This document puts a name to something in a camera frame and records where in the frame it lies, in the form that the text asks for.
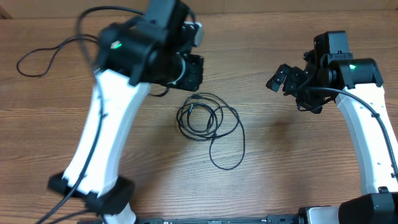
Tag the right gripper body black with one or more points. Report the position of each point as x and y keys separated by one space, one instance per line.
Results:
x=308 y=99

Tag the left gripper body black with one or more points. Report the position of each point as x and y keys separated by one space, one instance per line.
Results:
x=189 y=79

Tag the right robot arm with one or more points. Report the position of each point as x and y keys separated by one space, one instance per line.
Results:
x=355 y=85

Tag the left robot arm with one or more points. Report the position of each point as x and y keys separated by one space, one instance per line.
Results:
x=154 y=47

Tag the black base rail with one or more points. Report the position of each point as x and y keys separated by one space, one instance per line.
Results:
x=211 y=221

